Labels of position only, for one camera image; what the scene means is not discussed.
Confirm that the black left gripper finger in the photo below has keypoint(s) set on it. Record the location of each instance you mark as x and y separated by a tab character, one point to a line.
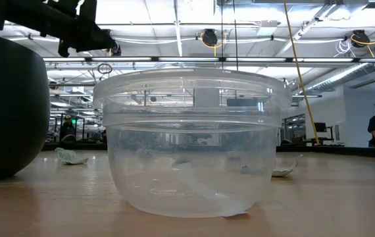
92	29
98	43

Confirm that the clear plastic round container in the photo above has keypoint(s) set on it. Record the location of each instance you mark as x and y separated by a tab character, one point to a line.
190	184

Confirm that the long ceiling light strip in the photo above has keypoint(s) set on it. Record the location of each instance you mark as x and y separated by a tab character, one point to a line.
187	59

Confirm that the black computer monitor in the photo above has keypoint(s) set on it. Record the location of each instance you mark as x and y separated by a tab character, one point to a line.
320	127

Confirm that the black aluminium table frame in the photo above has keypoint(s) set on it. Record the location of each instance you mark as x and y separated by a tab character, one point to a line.
339	150

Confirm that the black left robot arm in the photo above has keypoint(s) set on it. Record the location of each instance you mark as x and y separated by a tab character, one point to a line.
16	16

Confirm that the green white sweetener packet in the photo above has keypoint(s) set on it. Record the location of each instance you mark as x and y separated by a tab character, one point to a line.
70	157
284	171

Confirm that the dark green ceramic mug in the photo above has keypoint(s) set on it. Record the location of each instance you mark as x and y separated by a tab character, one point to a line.
10	115

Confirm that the silver ventilation duct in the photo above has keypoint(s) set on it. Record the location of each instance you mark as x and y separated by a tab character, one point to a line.
345	75

